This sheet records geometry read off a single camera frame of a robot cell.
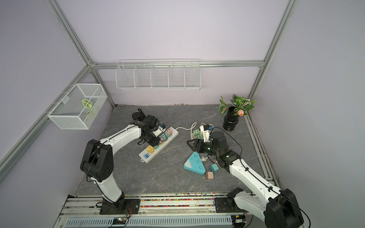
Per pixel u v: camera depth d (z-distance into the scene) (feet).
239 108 2.76
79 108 2.66
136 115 3.57
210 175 2.71
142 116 3.64
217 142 1.96
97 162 1.56
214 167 2.78
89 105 2.63
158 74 3.23
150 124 2.48
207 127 2.36
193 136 3.16
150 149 2.91
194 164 2.84
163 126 2.81
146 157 2.92
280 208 1.29
